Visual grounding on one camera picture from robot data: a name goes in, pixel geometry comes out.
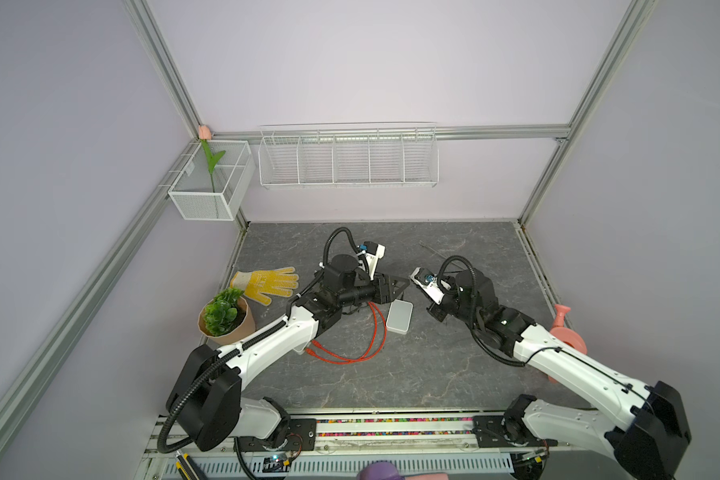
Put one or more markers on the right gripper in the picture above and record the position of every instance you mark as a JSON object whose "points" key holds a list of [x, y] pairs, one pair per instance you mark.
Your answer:
{"points": [[434, 309]]}

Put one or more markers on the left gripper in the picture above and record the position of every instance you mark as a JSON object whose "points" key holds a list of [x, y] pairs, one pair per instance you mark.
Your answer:
{"points": [[385, 286]]}

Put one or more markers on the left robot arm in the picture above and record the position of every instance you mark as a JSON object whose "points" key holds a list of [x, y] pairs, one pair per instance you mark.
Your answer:
{"points": [[207, 405]]}

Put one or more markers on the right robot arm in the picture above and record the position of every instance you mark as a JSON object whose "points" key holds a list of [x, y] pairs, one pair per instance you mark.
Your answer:
{"points": [[644, 428]]}

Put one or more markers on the pink watering can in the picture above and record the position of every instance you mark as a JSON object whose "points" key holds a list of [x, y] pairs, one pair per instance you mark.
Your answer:
{"points": [[565, 334]]}

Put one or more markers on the yellow work glove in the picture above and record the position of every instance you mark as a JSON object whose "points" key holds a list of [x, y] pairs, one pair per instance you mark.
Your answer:
{"points": [[261, 286]]}

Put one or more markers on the potted green plant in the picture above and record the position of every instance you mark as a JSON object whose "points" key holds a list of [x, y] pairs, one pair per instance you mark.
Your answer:
{"points": [[227, 318]]}

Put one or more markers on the purple object at bottom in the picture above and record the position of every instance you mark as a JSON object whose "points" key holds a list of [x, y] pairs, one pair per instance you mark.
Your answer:
{"points": [[381, 470]]}

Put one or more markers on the white mesh corner basket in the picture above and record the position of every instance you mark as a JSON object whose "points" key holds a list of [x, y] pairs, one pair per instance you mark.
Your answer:
{"points": [[191, 190]]}

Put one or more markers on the artificial pink tulip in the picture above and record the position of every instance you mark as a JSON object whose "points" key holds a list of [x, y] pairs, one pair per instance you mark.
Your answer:
{"points": [[205, 135]]}

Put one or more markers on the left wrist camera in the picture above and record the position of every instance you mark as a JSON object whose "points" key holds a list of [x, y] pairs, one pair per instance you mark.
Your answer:
{"points": [[371, 252]]}

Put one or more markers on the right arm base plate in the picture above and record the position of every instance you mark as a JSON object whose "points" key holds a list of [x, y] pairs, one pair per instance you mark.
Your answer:
{"points": [[494, 431]]}

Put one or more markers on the white wire wall basket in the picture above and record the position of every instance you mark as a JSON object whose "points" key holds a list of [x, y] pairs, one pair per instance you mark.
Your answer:
{"points": [[349, 155]]}

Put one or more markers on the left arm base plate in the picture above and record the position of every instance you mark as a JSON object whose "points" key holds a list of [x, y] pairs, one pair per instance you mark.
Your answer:
{"points": [[294, 434]]}

